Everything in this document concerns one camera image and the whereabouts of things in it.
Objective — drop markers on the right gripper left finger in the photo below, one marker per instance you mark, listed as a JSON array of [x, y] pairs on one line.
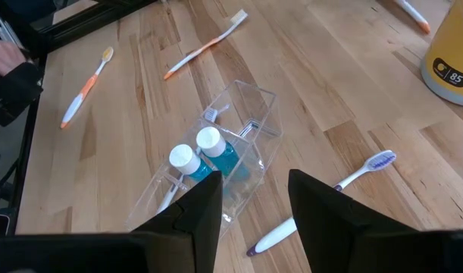
[[193, 227]]

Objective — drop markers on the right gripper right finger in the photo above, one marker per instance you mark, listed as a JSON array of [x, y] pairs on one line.
[[322, 227]]

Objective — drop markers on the purple white toothbrush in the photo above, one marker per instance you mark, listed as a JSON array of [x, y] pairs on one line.
[[273, 237], [169, 197]]

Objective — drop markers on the blue mouthwash bottle white cap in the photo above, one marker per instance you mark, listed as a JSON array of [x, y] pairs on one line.
[[211, 141], [183, 159]]

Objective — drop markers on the orange toothbrush yellow bristles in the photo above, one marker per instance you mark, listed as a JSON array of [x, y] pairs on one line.
[[88, 86]]

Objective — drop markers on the clear plastic cup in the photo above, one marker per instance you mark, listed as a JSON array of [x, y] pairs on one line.
[[254, 98]]

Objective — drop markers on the yellow wipes canister white lid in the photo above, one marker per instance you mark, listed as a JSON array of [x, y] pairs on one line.
[[454, 45]]

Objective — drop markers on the person's hand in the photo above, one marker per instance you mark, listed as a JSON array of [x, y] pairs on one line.
[[2, 57]]

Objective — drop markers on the silver aluminium bracket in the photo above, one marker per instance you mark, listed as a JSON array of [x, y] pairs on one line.
[[4, 30]]

